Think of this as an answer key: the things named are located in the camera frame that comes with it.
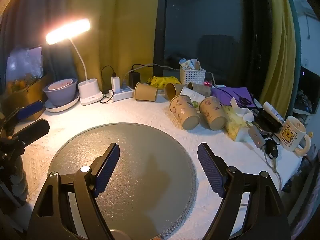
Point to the white desk lamp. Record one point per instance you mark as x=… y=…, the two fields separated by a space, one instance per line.
x=88 y=93

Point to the clear plastic bag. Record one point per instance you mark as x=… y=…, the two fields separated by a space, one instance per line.
x=23 y=65

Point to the sachets in basket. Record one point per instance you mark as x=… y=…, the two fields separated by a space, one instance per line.
x=188 y=63

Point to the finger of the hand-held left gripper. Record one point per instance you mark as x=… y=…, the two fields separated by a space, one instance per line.
x=31 y=110
x=33 y=130

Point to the white plastic basket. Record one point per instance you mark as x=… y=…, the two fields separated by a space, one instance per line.
x=192 y=76

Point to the yellow tissue packet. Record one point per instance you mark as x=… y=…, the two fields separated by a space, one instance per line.
x=233 y=125

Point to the purple bowl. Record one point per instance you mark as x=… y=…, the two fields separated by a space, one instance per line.
x=60 y=97

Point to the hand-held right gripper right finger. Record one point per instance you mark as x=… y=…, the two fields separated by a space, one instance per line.
x=211 y=173

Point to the yellow curtain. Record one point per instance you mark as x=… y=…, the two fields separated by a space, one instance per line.
x=117 y=30
x=277 y=50

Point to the white paper cup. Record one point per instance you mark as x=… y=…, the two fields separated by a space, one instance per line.
x=193 y=94

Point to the yellow plastic bag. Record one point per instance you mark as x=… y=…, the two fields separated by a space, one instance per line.
x=162 y=80

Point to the white charger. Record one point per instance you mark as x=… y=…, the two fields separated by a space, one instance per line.
x=115 y=83

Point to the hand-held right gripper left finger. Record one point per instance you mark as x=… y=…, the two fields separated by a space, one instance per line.
x=108 y=170

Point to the white tube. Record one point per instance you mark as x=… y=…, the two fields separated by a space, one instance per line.
x=273 y=112

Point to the grey adapter dongle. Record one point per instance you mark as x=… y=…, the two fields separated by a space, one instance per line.
x=256 y=136

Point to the black car key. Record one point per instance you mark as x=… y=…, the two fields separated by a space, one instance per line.
x=272 y=148

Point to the white inner bowl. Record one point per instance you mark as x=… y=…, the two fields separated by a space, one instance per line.
x=60 y=85

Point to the purple cloth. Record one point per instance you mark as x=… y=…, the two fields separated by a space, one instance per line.
x=225 y=93

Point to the black scissors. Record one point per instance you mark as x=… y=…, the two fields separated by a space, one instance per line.
x=243 y=100

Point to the black pouch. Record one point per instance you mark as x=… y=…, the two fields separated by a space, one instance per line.
x=268 y=122

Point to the plain brown paper cup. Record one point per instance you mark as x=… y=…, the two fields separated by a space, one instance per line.
x=201 y=87
x=146 y=92
x=175 y=90

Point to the cardboard box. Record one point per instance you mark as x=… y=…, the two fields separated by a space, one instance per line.
x=22 y=95

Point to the round grey mat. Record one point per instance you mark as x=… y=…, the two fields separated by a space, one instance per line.
x=150 y=180

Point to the printed brown paper cup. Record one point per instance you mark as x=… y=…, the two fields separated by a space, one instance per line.
x=212 y=113
x=183 y=112

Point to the cream bear mug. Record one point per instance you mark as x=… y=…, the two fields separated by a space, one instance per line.
x=292 y=136

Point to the black monitor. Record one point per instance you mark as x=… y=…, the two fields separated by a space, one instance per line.
x=308 y=90

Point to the black charger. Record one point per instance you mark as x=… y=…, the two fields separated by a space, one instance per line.
x=134 y=80

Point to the white tissue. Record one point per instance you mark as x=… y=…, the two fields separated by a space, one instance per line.
x=241 y=112

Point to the grey curtain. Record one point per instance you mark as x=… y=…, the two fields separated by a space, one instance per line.
x=32 y=10

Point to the white plate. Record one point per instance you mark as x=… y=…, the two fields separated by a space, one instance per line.
x=62 y=108

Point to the white power strip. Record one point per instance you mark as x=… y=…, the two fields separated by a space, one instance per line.
x=122 y=94

